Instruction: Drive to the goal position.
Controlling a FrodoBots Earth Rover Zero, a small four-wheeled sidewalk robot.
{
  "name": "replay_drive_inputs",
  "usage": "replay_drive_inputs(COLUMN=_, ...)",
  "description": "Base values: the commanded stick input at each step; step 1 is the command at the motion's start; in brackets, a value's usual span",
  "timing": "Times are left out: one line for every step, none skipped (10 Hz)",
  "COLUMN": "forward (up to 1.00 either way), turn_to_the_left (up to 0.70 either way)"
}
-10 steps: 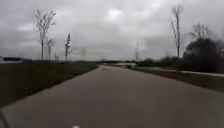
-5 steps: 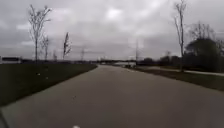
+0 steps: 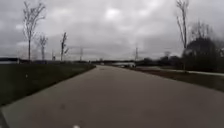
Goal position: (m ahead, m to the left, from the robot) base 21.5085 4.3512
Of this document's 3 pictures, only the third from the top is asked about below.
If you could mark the grass strip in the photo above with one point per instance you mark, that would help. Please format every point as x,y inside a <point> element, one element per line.
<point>200,81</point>

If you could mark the grey concrete path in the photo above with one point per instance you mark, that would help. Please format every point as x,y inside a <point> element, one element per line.
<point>113,100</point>

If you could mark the distant tree line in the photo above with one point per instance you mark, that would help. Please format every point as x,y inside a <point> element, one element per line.
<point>156,61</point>

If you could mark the low white building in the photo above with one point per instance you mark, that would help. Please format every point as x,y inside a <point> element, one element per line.
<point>124,64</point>

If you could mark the pale side path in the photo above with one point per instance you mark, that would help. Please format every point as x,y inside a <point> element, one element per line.
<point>200,72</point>

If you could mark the dark clump of trees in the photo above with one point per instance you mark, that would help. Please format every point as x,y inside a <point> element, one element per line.
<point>203,53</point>

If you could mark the lattice pylon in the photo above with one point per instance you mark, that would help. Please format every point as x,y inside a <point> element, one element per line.
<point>136,55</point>
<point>81,55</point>

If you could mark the dark grass field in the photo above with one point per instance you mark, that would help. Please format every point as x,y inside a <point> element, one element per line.
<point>30,80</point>

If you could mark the tall bare tree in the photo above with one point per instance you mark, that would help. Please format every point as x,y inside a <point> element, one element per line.
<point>184,40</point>

